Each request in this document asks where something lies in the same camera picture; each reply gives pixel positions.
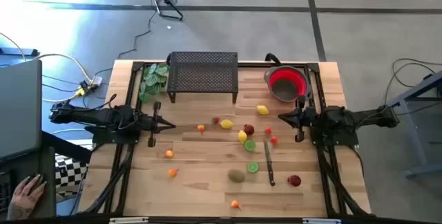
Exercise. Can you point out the brown whole toy kiwi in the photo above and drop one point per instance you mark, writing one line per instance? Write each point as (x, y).
(236, 175)

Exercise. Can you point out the dark red toy pomegranate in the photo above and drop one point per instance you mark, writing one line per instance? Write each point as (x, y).
(248, 129)

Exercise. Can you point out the red toy apple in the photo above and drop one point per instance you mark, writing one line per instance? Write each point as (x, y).
(294, 180)

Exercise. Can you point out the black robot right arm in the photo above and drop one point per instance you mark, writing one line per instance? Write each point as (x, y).
(345, 118)

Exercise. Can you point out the red toy strawberry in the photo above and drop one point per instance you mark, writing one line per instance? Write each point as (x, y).
(215, 120)

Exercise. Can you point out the small orange toy peach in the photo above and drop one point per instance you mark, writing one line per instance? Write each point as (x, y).
(168, 153)

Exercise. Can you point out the black aluminium table frame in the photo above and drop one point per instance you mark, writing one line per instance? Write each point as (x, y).
(137, 66)

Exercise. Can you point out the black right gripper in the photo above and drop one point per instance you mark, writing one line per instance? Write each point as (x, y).
(312, 118)

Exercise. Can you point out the grey-blue table frame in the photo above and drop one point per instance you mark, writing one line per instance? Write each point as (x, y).
(413, 134)

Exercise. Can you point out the green potted plant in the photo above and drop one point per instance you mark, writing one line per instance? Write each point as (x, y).
(153, 79)

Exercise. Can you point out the silver bracket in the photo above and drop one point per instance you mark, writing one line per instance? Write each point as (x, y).
(321, 221)
(127, 220)

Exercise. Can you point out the dark flat floor bar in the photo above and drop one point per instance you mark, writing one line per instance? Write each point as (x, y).
(17, 52)

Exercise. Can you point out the black perforated metal shelf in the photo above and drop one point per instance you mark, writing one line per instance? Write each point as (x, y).
(203, 72)

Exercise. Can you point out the black diagonal beam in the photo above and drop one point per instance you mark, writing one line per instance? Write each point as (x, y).
(65, 146)

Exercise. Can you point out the green toy kiwi half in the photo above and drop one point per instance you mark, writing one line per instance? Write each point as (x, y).
(252, 167)

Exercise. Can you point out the yellow toy lemon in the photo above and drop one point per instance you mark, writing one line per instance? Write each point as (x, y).
(226, 124)
(262, 110)
(242, 136)

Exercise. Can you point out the yellow plug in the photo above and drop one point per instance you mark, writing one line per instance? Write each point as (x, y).
(80, 92)

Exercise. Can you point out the red collapsible colander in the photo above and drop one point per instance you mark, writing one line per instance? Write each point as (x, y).
(293, 75)

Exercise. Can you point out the black desk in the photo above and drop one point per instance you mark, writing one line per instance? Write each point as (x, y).
(50, 182)

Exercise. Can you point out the person's hand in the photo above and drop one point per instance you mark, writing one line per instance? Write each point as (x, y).
(29, 191)

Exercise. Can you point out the black keyboard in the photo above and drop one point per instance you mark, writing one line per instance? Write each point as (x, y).
(4, 193)

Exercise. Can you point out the small orange toy pear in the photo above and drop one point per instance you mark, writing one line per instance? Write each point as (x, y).
(235, 203)
(201, 128)
(172, 172)

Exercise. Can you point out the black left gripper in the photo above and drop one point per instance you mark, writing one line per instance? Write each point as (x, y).
(145, 124)

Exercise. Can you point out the green lime slice upper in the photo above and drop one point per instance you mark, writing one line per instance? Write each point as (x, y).
(249, 145)

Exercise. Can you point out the person's forearm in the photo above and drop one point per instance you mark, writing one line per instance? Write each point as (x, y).
(19, 212)

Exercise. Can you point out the black-white checkerboard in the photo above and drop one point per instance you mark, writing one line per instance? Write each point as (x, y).
(69, 172)

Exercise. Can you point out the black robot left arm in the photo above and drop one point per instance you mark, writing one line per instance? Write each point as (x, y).
(103, 117)

